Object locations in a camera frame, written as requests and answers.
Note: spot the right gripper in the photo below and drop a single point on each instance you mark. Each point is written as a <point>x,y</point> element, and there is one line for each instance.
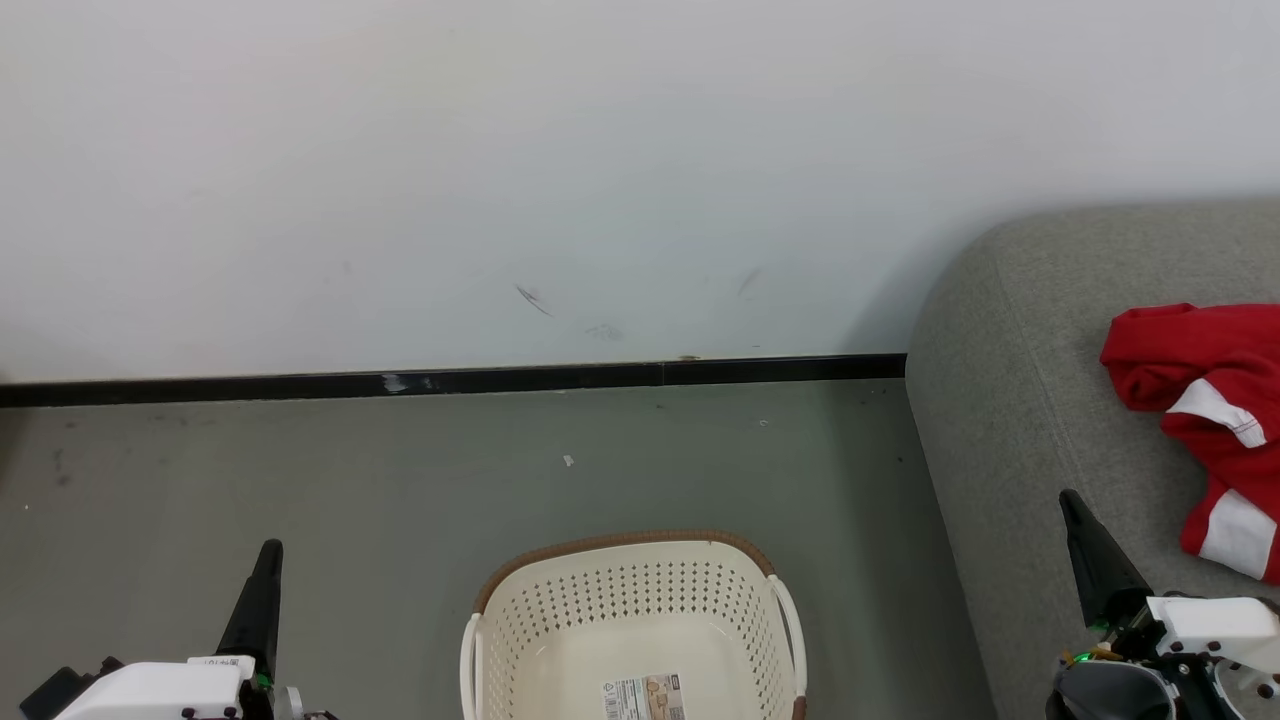
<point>1215,625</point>

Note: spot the cream perforated plastic laundry basket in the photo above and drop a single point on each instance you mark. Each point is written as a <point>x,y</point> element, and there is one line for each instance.
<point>620,610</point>

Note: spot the black wall baseboard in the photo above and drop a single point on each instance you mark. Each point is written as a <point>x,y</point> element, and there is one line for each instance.
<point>300,385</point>

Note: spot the grey fabric sofa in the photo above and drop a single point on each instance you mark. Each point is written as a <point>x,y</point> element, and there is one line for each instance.
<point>1000,400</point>

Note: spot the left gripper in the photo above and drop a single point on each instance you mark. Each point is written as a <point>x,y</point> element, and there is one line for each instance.
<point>160,690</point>

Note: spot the printed paper label sticker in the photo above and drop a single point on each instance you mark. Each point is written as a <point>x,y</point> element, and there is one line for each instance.
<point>645,700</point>

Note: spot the red jersey with lettering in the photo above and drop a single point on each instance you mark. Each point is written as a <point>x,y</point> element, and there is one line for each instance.
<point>1170,350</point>

